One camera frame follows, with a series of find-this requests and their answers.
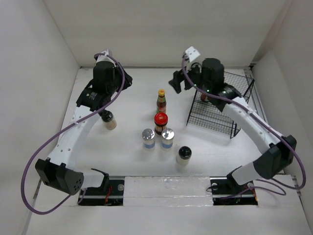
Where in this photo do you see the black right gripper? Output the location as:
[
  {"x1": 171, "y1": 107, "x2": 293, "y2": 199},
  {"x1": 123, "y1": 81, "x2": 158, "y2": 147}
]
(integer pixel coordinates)
[{"x1": 169, "y1": 59, "x2": 212, "y2": 93}]

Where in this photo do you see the yellow-cap sauce bottle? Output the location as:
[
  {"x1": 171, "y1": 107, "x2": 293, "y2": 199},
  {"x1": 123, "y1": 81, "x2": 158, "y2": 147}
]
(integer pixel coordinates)
[{"x1": 156, "y1": 89, "x2": 167, "y2": 113}]

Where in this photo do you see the tall black-cap sauce bottle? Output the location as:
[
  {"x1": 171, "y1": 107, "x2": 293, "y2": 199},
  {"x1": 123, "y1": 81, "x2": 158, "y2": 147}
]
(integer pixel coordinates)
[{"x1": 200, "y1": 93, "x2": 209, "y2": 102}]

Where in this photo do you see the red-lid sauce jar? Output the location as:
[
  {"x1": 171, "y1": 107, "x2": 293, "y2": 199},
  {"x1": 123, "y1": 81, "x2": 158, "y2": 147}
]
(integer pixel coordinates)
[{"x1": 154, "y1": 112, "x2": 168, "y2": 135}]

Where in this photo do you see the silver-lid shaker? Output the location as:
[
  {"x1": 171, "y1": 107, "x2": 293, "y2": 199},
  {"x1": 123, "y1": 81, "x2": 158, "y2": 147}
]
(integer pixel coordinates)
[
  {"x1": 161, "y1": 128, "x2": 175, "y2": 150},
  {"x1": 142, "y1": 128, "x2": 156, "y2": 150}
]

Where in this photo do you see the black-lid white spice jar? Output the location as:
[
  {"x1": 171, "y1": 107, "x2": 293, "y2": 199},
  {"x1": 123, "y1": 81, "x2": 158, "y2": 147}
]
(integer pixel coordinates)
[{"x1": 176, "y1": 146, "x2": 192, "y2": 165}]

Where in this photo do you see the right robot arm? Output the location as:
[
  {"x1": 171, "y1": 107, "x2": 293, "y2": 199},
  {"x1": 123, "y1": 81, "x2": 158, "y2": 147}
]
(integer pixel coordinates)
[{"x1": 169, "y1": 58, "x2": 296, "y2": 193}]

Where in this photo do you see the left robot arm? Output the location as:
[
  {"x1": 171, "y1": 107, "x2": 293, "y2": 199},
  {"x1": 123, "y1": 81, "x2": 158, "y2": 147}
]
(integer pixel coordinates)
[{"x1": 35, "y1": 50, "x2": 133, "y2": 195}]

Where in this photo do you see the black-lid spice jar, brown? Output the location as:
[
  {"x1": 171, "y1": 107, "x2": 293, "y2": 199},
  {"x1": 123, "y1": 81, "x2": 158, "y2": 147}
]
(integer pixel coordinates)
[{"x1": 101, "y1": 110, "x2": 117, "y2": 130}]

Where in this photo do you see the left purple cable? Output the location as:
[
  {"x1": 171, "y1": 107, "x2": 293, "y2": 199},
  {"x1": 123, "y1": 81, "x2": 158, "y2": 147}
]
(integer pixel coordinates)
[{"x1": 21, "y1": 52, "x2": 126, "y2": 215}]

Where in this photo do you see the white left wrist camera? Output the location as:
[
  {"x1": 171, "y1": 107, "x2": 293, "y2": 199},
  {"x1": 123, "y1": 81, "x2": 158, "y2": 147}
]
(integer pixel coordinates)
[{"x1": 94, "y1": 49, "x2": 112, "y2": 60}]

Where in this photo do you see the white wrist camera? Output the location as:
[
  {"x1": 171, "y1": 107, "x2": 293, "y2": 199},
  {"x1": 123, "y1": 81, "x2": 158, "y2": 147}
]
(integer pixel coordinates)
[
  {"x1": 94, "y1": 49, "x2": 112, "y2": 60},
  {"x1": 182, "y1": 47, "x2": 201, "y2": 63}
]

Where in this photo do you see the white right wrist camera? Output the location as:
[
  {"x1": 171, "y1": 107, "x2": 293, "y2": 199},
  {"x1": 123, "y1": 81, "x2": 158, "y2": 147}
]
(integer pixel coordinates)
[{"x1": 182, "y1": 47, "x2": 201, "y2": 63}]

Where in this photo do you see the black wire rack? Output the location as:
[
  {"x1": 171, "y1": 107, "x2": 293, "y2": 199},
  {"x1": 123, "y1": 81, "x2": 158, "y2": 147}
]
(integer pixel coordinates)
[{"x1": 186, "y1": 71, "x2": 254, "y2": 138}]

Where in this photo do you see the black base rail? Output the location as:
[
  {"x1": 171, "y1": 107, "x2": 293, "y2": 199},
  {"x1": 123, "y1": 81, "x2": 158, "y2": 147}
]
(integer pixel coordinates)
[{"x1": 78, "y1": 176, "x2": 258, "y2": 207}]

